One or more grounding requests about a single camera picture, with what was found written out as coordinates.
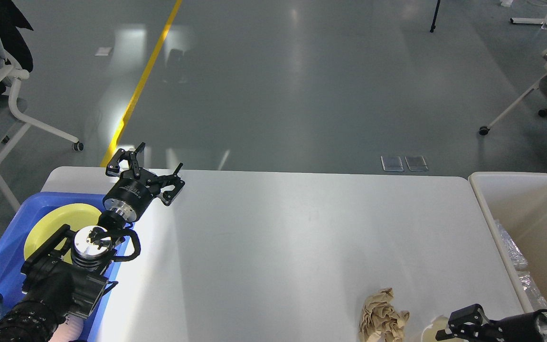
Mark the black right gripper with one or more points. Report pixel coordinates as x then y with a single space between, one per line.
471 324

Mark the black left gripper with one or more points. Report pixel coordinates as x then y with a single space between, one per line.
130 198

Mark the clear plastic bag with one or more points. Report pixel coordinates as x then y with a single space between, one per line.
529 290

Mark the yellow plate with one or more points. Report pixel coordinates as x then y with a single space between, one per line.
77 216

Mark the aluminium foil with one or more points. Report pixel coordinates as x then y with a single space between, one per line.
517 258

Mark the brown paper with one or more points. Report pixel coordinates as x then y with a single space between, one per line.
380 321

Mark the pink mug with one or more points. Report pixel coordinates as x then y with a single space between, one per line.
70 330

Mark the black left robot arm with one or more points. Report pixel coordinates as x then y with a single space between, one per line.
66 274

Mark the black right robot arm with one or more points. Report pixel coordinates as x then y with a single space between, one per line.
472 325

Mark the white plastic bin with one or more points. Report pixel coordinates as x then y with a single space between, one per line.
519 201

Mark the blue plastic tray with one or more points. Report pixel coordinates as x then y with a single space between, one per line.
12 247

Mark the white office chair left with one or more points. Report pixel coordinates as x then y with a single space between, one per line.
12 74

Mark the right floor outlet plate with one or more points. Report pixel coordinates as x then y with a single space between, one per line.
416 163

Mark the floor outlet plate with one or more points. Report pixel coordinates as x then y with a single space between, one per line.
416 163
392 163

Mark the left floor outlet plate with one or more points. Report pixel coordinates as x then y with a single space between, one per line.
392 163

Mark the black tripod leg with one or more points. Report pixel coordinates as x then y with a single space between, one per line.
435 16

